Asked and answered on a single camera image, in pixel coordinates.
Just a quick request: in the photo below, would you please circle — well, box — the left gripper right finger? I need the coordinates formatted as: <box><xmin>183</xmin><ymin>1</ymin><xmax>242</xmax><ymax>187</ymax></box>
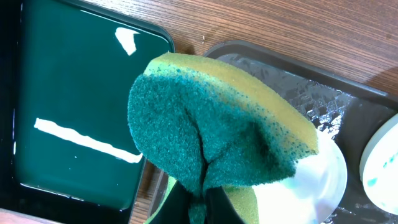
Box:
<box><xmin>205</xmin><ymin>187</ymin><xmax>244</xmax><ymax>224</ymax></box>

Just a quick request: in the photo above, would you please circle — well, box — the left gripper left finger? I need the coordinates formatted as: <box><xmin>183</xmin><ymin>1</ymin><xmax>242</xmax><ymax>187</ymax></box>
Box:
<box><xmin>149</xmin><ymin>181</ymin><xmax>202</xmax><ymax>224</ymax></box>

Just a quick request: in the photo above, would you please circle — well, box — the green yellow sponge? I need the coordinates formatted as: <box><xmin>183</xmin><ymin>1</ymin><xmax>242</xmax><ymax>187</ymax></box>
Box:
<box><xmin>127</xmin><ymin>53</ymin><xmax>319</xmax><ymax>223</ymax></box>

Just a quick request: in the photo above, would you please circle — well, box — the white plate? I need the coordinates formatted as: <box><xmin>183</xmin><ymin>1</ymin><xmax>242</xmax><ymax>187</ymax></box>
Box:
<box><xmin>359</xmin><ymin>115</ymin><xmax>397</xmax><ymax>215</ymax></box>
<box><xmin>252</xmin><ymin>131</ymin><xmax>348</xmax><ymax>224</ymax></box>

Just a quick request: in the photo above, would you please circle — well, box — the dark serving tray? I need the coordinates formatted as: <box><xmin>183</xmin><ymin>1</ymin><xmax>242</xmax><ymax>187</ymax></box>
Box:
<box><xmin>146</xmin><ymin>39</ymin><xmax>398</xmax><ymax>224</ymax></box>

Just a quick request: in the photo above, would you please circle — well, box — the black water tub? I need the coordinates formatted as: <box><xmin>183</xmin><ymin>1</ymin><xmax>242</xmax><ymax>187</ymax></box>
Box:
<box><xmin>1</xmin><ymin>0</ymin><xmax>175</xmax><ymax>223</ymax></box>

